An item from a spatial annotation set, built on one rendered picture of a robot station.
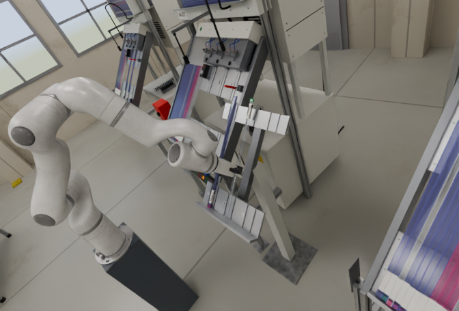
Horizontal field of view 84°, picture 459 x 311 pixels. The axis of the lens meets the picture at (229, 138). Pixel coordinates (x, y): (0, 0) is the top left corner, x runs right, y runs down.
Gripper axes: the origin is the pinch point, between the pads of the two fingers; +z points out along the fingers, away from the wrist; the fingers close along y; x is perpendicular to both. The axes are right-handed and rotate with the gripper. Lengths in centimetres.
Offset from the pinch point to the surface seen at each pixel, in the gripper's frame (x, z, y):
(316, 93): 61, 76, -20
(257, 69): 47, 8, -16
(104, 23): 122, 42, -411
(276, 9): 76, 6, -15
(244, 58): 49, 2, -20
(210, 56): 50, 3, -47
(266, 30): 62, 1, -12
